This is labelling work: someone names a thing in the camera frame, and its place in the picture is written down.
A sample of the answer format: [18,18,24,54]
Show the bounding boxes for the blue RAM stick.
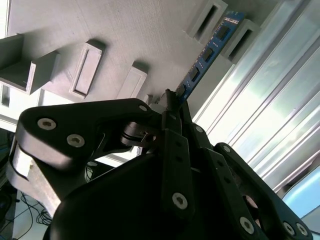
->
[174,9,246,104]

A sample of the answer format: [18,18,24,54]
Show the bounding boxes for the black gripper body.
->
[43,152,283,240]

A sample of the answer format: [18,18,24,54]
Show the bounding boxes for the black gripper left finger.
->
[6,88,196,221]

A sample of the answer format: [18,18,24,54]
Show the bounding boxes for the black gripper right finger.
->
[178,98,313,240]

